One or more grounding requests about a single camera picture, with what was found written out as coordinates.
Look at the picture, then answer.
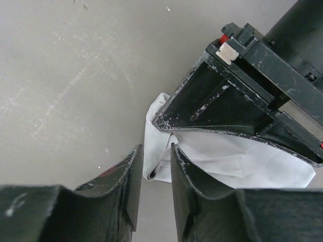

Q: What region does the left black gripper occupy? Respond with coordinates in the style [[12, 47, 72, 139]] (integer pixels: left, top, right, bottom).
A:
[[153, 1, 322, 156]]

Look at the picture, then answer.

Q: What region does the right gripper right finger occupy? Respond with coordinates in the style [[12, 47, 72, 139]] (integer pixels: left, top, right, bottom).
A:
[[171, 144, 322, 241]]

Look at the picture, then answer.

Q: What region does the grey underwear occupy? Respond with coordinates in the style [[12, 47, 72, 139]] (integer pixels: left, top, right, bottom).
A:
[[142, 93, 316, 189]]

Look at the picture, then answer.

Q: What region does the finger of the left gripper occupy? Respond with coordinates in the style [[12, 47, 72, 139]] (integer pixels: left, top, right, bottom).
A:
[[174, 126, 322, 168]]

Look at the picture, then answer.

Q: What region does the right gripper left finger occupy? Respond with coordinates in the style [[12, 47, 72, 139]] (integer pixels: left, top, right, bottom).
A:
[[1, 145, 143, 241]]

